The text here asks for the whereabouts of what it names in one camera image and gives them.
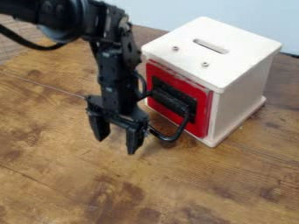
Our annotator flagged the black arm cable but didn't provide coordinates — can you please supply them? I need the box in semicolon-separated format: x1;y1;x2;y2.
0;23;69;51

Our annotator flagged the red drawer with black handle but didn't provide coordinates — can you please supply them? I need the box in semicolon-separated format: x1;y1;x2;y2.
145;59;212;138

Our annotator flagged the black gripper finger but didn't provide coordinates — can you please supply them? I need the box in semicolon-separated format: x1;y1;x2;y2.
87;111;110;142
125;126;146;155

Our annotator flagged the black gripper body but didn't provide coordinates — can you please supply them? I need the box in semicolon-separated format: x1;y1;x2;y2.
85;47;148;129

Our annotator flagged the white wooden box cabinet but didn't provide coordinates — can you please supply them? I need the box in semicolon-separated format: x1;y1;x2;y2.
141;17;281;147

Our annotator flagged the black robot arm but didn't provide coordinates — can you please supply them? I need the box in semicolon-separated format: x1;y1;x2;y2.
0;0;148;155

